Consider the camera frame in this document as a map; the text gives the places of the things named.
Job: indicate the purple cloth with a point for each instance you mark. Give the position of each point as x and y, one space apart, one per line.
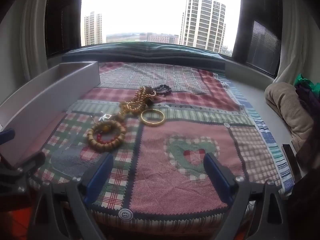
307 97

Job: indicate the low red building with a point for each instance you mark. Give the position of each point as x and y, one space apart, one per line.
162 39

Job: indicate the slim apartment tower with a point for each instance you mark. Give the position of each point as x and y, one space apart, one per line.
93 28

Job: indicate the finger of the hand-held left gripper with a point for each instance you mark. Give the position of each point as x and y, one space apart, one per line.
30 163
6 136

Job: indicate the white curtain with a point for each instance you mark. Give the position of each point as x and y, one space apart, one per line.
297 42
35 30

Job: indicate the gold bangle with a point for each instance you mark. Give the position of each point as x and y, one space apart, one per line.
160 122

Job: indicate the tall apartment tower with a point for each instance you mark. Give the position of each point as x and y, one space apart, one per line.
202 22

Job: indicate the window louvre panel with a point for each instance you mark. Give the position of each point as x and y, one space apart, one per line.
263 47

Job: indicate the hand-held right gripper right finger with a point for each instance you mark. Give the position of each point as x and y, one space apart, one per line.
216 177

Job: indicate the dark striped cushion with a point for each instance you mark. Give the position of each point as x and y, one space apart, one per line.
150 55

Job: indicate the black smartphone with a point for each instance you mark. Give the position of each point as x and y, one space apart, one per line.
290 160

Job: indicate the green cloth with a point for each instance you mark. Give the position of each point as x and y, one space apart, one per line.
306 82

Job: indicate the white cardboard box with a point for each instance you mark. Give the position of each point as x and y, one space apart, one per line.
50 105

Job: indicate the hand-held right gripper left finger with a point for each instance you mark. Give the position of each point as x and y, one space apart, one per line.
100 177

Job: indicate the patchwork plaid blanket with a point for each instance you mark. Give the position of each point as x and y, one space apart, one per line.
162 167

